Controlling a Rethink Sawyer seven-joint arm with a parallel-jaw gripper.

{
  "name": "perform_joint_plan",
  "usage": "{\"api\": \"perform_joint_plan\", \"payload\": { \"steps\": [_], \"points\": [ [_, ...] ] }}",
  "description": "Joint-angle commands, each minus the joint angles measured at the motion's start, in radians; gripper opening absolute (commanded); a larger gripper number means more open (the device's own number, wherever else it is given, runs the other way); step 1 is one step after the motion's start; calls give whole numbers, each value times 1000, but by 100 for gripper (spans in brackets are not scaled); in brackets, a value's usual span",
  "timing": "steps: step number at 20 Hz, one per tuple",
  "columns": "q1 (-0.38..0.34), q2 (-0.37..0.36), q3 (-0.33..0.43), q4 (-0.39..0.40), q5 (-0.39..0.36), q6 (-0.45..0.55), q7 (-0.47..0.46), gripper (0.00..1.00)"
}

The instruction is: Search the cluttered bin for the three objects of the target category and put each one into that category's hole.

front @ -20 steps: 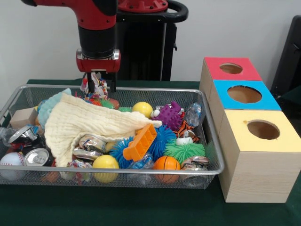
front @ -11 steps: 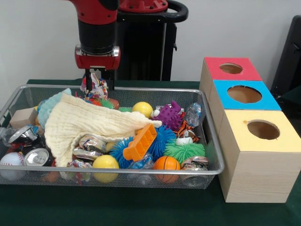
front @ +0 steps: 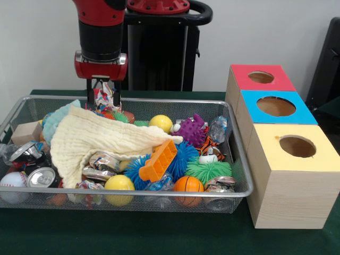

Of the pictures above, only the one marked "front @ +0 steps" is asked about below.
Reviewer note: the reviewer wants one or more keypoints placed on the white baseball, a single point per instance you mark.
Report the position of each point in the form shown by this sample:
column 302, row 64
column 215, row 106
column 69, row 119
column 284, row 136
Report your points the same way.
column 13, row 179

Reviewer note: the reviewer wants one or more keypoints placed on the blue spiky ball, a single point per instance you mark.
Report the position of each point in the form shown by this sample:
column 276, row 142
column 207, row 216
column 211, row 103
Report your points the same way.
column 186, row 156

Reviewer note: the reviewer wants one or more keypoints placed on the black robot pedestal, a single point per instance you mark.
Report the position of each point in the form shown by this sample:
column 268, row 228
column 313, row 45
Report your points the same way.
column 159, row 53

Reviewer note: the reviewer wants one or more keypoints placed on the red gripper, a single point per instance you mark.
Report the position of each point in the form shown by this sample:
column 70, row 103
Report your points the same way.
column 101, row 71

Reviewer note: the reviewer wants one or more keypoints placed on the floral patterned cloth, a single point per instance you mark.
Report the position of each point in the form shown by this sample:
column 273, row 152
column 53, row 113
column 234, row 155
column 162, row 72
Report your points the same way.
column 105, row 99

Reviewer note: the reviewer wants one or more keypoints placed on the wooden box with three holes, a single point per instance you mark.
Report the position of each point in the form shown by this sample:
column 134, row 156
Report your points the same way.
column 292, row 196

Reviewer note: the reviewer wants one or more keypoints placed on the orange plastic block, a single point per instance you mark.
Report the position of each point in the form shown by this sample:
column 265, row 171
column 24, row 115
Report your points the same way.
column 159, row 162

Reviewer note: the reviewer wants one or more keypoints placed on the green spiky ball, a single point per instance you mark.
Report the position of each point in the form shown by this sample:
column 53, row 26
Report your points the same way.
column 210, row 170

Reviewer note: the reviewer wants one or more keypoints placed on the yellow plastic ball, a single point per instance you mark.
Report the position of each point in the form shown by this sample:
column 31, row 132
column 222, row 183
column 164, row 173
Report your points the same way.
column 119, row 183
column 160, row 123

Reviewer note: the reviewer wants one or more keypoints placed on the purple spiky toy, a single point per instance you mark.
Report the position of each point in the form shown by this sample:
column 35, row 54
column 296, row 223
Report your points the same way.
column 194, row 131

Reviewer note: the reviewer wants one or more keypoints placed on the clear mesh bin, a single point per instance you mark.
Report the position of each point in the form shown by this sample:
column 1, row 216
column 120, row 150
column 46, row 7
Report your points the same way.
column 159, row 204

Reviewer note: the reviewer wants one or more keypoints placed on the orange mini basketball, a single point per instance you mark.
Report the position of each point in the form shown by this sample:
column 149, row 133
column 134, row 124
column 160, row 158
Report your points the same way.
column 188, row 184

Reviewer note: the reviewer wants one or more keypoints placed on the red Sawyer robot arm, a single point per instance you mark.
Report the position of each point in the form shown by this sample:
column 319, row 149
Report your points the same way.
column 101, row 32

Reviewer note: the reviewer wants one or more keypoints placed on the cream waffle cloth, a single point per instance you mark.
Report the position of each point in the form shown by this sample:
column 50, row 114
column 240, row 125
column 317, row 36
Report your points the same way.
column 101, row 132

